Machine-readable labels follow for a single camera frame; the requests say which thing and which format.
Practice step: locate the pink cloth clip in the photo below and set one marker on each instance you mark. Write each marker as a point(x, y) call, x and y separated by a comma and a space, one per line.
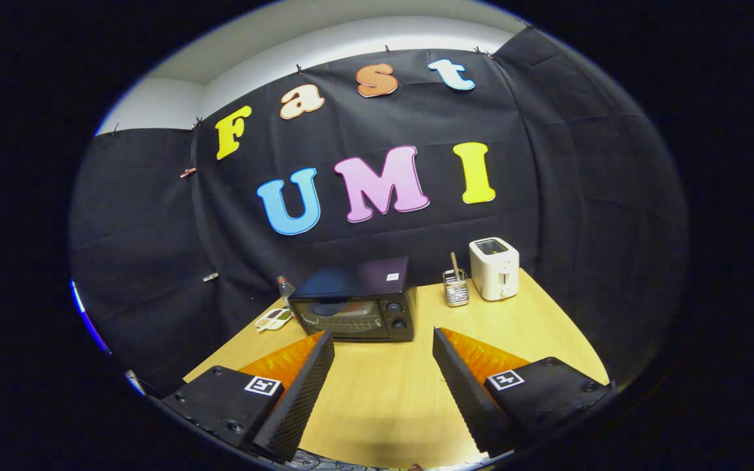
point(187, 172)

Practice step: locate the white divided bean tray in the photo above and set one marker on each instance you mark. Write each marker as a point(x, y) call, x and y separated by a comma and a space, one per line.
point(274, 319)

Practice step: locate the white pop-up toaster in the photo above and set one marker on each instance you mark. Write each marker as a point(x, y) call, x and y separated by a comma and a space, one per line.
point(495, 271)

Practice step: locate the white cloth clip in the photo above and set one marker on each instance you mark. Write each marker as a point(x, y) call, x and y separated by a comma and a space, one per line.
point(210, 277)

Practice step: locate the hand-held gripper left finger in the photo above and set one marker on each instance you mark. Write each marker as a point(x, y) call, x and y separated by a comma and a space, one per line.
point(298, 399)

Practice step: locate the black toaster oven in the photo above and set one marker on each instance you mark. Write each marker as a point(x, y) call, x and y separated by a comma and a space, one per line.
point(357, 281)

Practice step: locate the wooden stick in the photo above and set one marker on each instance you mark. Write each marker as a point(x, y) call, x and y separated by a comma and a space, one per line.
point(455, 263)

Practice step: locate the clear plastic water bottle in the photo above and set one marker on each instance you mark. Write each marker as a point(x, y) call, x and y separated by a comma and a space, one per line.
point(285, 289)

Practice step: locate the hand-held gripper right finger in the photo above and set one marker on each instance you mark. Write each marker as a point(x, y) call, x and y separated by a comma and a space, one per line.
point(468, 399)

